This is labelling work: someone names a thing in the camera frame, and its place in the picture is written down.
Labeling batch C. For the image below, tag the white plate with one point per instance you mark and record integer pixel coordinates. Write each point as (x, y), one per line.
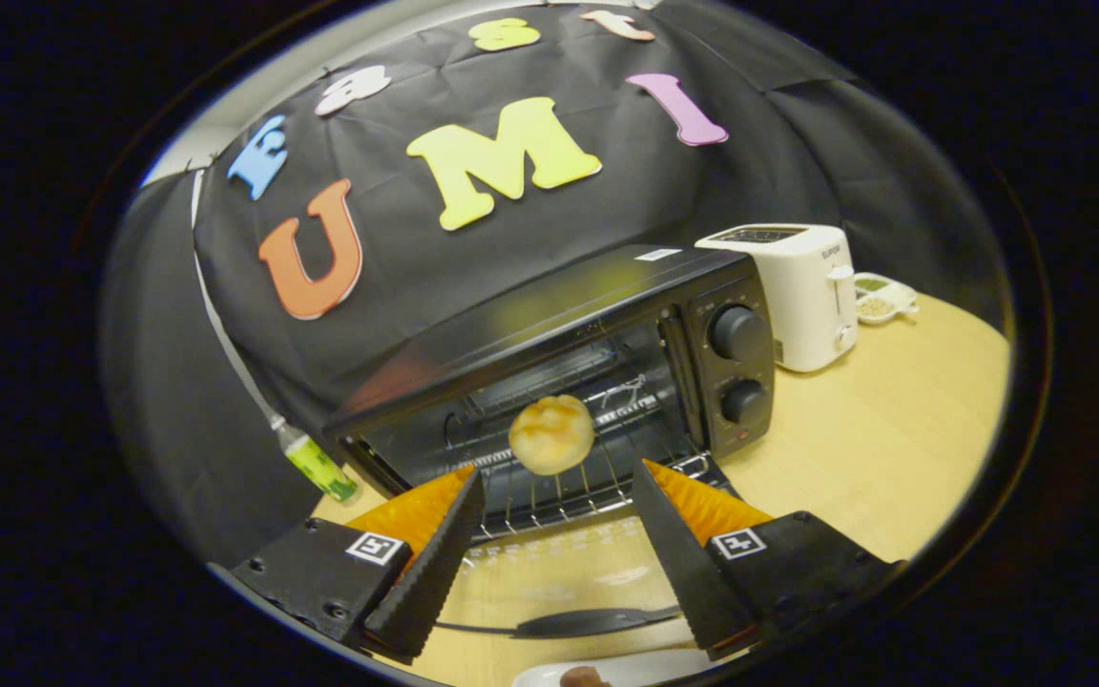
(645, 668)

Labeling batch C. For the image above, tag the white divided snack dish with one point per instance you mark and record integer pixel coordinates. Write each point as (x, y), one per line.
(883, 298)

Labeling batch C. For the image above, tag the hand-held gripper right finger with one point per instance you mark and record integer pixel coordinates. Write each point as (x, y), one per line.
(681, 568)

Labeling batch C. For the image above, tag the black toaster oven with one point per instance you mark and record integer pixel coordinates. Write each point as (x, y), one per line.
(607, 286)

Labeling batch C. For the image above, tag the golden bread bun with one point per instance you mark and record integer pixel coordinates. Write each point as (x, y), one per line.
(551, 434)

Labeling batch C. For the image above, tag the white pop-up toaster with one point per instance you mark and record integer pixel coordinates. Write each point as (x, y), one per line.
(798, 305)

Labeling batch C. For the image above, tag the green label plastic bottle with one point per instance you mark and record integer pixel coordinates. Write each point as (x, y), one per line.
(316, 463)

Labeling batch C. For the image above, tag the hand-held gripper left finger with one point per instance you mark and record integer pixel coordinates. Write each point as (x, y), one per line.
(435, 572)

